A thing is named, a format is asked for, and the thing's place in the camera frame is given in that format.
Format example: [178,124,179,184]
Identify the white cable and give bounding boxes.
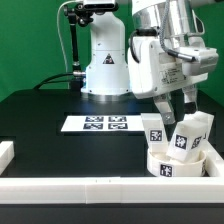
[56,0,84,74]

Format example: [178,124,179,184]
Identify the white marker sheet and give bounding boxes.
[61,115,144,132]

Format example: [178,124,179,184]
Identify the white U-shaped fence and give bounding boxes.
[0,146,224,204]

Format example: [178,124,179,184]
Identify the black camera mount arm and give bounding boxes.
[64,3,93,90]

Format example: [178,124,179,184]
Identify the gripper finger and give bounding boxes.
[153,93,175,125]
[182,85,198,114]

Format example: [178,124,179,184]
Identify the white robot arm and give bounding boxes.
[82,0,224,124]

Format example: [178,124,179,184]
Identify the black cables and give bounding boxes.
[32,72,84,90]

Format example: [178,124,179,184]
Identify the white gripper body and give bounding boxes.
[127,28,201,100]

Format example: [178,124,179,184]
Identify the white round stool seat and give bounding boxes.
[147,151,206,177]

